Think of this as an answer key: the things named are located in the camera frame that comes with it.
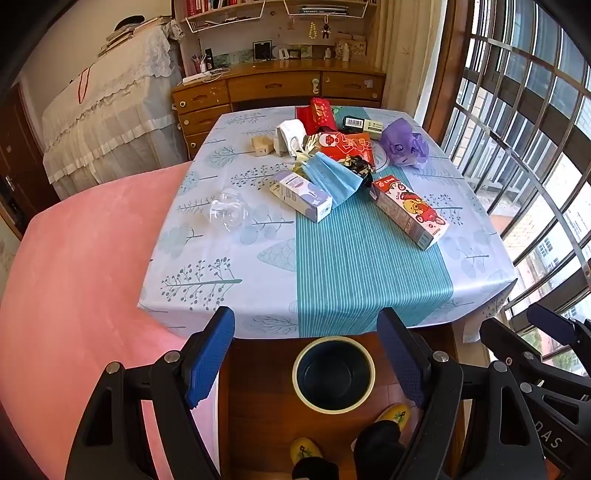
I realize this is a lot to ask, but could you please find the red paper packet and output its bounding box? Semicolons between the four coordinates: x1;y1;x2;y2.
295;97;338;136

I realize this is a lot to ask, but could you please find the dark wooden door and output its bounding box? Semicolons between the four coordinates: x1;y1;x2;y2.
0;83;61;238

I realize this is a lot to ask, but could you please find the wooden desk with drawers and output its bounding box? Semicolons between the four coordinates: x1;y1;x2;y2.
172;60;387;151

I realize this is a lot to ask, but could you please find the window with metal grille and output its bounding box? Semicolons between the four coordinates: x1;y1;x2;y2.
443;0;591;361

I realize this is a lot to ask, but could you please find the cabinet under white lace cover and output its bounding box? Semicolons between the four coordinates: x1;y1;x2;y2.
41;21;188;201

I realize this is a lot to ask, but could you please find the person's right yellow slipper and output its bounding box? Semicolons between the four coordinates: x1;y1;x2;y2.
375;403;411;428

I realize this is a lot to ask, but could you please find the dark blue bin cream rim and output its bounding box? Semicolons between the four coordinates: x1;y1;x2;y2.
292;336;374;412

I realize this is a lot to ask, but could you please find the person's left yellow slipper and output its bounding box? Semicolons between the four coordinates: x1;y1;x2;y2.
290;438;323;467

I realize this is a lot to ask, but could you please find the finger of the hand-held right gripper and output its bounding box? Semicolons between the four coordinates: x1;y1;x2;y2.
526;303;591;358
479;318;544;385

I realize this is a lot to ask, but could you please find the purple plastic bag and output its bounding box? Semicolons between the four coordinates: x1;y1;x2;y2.
379;117;430;168

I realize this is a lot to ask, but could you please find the white face mask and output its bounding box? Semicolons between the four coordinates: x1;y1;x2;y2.
273;119;308;158

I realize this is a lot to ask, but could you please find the person's right leg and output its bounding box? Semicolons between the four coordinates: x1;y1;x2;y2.
353;421;403;480

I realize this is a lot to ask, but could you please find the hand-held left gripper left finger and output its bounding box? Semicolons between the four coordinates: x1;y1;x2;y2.
65;305;236;480

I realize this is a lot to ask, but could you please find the person's left leg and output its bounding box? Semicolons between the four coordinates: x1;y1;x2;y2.
292;457;340;480

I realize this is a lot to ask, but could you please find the clear plastic shell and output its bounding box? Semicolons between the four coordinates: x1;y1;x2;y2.
209;189;252;232

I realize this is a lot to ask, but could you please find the blue face mask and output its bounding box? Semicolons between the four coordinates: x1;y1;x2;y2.
302;152;365;207

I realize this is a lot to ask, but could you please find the white power strip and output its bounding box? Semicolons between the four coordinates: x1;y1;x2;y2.
182;69;230;85

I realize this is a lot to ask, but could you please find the pink bed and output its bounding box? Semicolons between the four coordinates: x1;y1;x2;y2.
0;161;220;480

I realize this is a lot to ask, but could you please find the purple and white box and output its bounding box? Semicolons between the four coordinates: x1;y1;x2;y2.
270;169;333;223

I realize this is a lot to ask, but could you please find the person's yellow slipper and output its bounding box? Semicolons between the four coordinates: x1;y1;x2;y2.
290;438;323;467
375;403;411;428

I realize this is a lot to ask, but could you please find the printed blue striped tablecloth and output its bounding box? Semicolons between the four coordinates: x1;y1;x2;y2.
137;106;519;343

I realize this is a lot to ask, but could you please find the wall shelf with books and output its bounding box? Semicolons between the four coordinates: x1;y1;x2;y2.
173;0;384;33

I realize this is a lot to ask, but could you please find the red snack bag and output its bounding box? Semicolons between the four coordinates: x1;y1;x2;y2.
315;130;376;167

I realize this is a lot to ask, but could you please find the gold and black wrapper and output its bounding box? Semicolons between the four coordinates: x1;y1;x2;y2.
342;154;376;188

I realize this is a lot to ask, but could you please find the long red cartoon carton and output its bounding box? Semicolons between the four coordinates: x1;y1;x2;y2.
370;174;450;251

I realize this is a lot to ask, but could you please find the person's leg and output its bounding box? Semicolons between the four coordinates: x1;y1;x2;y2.
292;457;340;480
353;421;403;480

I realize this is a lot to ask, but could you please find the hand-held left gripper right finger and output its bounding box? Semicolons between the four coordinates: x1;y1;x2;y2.
376;307;561;480

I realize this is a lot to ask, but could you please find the stack of books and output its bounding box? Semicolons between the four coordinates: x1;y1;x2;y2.
97;16;171;58

